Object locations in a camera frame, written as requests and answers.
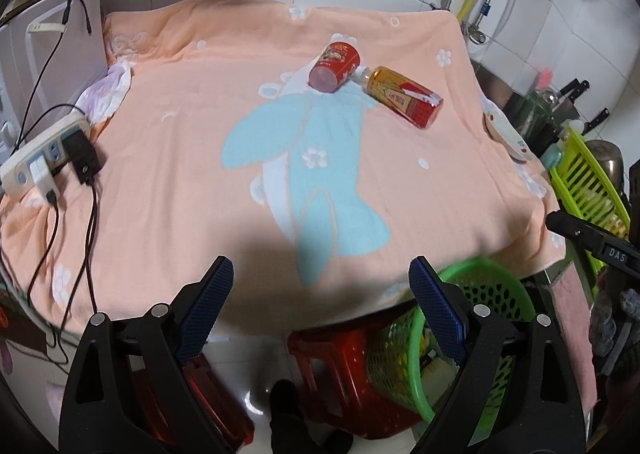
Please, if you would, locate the person's black shoe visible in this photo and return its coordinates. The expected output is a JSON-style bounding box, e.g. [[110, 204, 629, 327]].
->
[[269, 379, 353, 454]]

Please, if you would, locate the white power strip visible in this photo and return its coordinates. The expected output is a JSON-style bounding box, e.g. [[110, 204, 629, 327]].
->
[[0, 114, 93, 197]]

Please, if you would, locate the amber tea bottle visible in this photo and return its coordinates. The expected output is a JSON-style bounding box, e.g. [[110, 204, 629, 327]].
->
[[352, 65, 445, 130]]

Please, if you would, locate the white ceramic dish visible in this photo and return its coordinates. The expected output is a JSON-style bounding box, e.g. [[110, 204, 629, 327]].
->
[[482, 110, 533, 164]]

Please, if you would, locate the metal pot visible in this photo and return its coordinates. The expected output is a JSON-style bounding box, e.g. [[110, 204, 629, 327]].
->
[[582, 139, 626, 195]]

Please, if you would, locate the metal valve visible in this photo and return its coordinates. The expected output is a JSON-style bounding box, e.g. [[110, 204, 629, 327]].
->
[[462, 19, 488, 45]]

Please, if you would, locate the dark utensil holder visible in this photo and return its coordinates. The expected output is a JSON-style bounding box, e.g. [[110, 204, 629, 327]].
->
[[502, 89, 561, 155]]

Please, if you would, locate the person's right hand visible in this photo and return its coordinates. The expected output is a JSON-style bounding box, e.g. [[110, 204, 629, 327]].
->
[[589, 279, 640, 377]]

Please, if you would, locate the red paper cup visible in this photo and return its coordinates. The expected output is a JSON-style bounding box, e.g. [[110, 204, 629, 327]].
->
[[308, 41, 362, 94]]

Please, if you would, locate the green plastic basket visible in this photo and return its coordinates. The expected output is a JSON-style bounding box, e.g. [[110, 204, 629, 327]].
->
[[367, 256, 536, 425]]

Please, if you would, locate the black cable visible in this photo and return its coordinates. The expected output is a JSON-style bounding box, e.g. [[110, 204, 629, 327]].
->
[[0, 0, 93, 155], [22, 181, 101, 365]]

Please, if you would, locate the red plastic stool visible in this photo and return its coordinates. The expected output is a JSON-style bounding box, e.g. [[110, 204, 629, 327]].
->
[[125, 351, 256, 454], [287, 321, 423, 441]]

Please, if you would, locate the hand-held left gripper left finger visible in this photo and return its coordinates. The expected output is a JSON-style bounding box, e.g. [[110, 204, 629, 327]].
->
[[59, 255, 236, 454]]

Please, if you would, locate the teal bottle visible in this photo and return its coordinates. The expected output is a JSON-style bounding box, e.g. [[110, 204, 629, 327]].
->
[[540, 143, 563, 170]]

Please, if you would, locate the black charger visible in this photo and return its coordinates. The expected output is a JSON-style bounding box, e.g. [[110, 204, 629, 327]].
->
[[62, 130, 107, 185]]

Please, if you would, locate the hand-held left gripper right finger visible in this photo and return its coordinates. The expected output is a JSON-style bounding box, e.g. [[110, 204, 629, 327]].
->
[[408, 256, 586, 454]]

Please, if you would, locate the black handled knife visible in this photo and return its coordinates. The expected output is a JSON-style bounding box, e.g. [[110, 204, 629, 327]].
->
[[585, 109, 612, 135], [555, 78, 591, 107]]

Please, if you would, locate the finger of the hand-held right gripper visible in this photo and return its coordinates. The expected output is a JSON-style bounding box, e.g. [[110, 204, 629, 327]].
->
[[546, 210, 603, 251]]

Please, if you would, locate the white floral cloth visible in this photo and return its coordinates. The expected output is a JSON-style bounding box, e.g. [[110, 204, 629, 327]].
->
[[75, 65, 133, 127]]

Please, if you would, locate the white microwave oven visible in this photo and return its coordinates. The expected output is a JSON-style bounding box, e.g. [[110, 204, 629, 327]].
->
[[0, 0, 108, 145]]

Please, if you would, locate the peach printed blanket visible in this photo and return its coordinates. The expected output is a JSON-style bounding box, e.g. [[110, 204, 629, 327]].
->
[[0, 0, 563, 335]]

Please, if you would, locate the green plastic dish rack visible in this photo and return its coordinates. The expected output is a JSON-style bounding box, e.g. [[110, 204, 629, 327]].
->
[[549, 126, 633, 285]]

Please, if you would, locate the white charger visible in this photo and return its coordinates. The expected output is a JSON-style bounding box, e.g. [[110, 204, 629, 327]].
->
[[27, 159, 63, 205]]

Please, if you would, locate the pink mat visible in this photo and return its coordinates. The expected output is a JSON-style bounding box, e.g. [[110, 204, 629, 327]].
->
[[547, 264, 601, 415]]

